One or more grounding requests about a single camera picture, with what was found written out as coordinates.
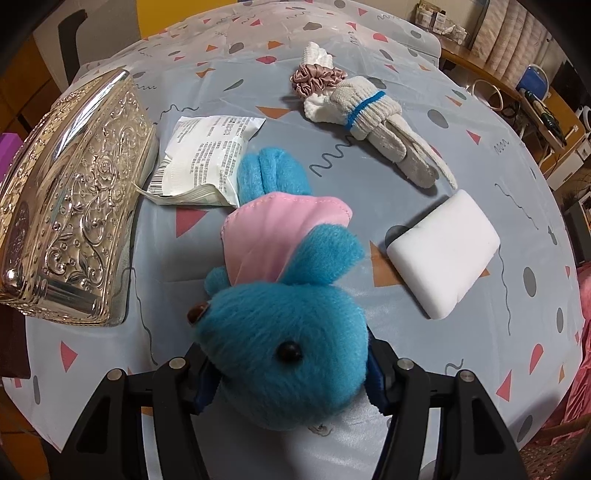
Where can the black padded post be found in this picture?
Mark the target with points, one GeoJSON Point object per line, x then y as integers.
{"type": "Point", "coordinates": [74, 46]}

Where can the boxes on desk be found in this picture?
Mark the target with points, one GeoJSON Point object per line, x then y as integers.
{"type": "Point", "coordinates": [441, 18]}

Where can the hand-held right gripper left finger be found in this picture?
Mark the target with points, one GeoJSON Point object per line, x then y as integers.
{"type": "Point", "coordinates": [205, 392]}

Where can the white sponge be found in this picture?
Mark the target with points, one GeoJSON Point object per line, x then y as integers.
{"type": "Point", "coordinates": [443, 254]}

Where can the ornate gold tissue box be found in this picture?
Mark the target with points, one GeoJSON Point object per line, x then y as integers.
{"type": "Point", "coordinates": [78, 207]}

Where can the wooden desk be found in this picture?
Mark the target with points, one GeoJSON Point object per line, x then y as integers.
{"type": "Point", "coordinates": [480, 69]}

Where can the metal folding table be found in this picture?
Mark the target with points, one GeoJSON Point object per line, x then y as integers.
{"type": "Point", "coordinates": [545, 115]}

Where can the wooden wardrobe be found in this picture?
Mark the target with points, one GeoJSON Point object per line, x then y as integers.
{"type": "Point", "coordinates": [27, 92]}

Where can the purple carton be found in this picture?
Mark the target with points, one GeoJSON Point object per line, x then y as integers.
{"type": "Point", "coordinates": [8, 152]}

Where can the grey yellow blue sofa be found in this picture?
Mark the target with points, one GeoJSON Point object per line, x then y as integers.
{"type": "Point", "coordinates": [157, 14]}

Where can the white printed packet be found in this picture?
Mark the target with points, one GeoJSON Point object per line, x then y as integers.
{"type": "Point", "coordinates": [203, 157]}

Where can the small white sock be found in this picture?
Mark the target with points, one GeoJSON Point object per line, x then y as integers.
{"type": "Point", "coordinates": [318, 53]}

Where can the beige patterned curtain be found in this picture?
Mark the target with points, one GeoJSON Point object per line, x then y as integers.
{"type": "Point", "coordinates": [503, 27]}

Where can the blue plush elephant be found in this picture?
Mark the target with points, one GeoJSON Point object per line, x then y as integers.
{"type": "Point", "coordinates": [286, 369]}

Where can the pink satin scrunchie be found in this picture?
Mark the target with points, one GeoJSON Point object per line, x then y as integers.
{"type": "Point", "coordinates": [314, 76]}

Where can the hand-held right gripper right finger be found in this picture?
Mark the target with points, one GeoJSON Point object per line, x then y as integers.
{"type": "Point", "coordinates": [376, 374]}

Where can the white glove with blue stripe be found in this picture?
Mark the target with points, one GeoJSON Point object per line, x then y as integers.
{"type": "Point", "coordinates": [378, 110]}

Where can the blue folding chair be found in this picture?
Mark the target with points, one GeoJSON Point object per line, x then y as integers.
{"type": "Point", "coordinates": [533, 81]}

